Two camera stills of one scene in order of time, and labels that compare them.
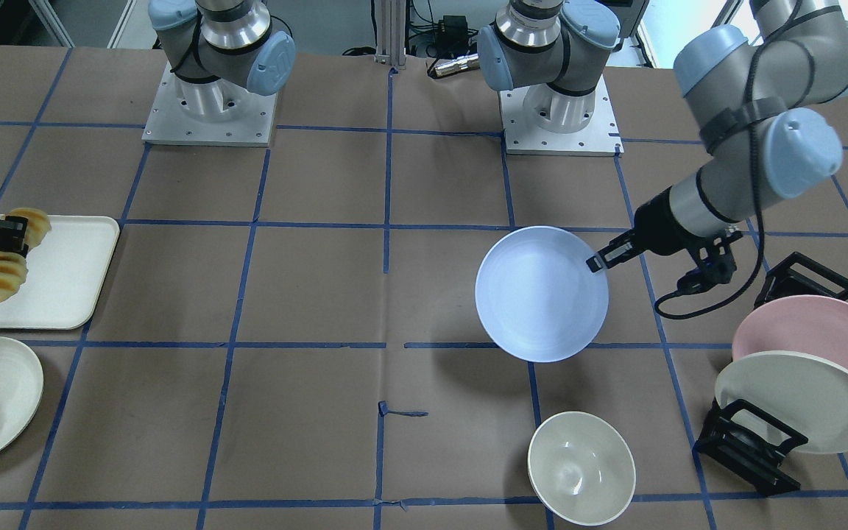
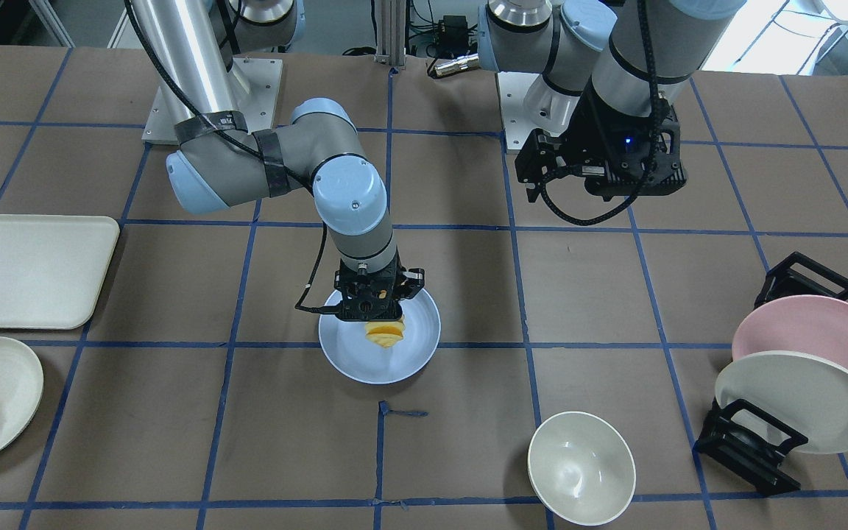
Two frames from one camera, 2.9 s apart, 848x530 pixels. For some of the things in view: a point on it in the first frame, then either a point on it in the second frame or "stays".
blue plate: [536, 297] to [346, 348]
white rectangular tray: [66, 270] stays
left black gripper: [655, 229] to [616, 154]
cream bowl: [582, 469] stays
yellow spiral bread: [1, 273] to [386, 333]
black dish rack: [740, 436] stays
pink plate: [824, 327] stays
